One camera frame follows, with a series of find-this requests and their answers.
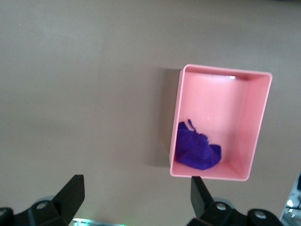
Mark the purple cloth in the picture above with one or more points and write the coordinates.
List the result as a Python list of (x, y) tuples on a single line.
[(195, 150)]

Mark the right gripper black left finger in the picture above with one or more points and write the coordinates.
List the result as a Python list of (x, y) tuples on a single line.
[(68, 202)]

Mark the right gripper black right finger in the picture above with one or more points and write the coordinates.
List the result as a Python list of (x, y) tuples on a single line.
[(204, 209)]

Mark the pink plastic bin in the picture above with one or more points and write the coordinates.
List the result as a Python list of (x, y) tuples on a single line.
[(223, 106)]

